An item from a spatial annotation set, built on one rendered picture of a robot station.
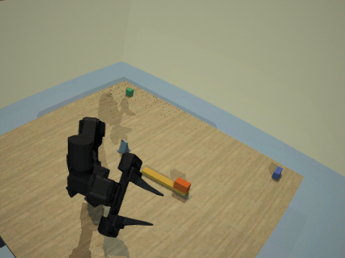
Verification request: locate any small blue block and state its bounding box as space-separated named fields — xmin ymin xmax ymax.
xmin=272 ymin=166 xmax=283 ymax=179

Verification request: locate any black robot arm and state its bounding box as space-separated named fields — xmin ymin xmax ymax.
xmin=66 ymin=116 xmax=116 ymax=207

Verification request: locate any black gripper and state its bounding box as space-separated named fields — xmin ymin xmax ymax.
xmin=84 ymin=152 xmax=164 ymax=238

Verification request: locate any small green block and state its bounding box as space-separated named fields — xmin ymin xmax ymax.
xmin=126 ymin=88 xmax=134 ymax=96

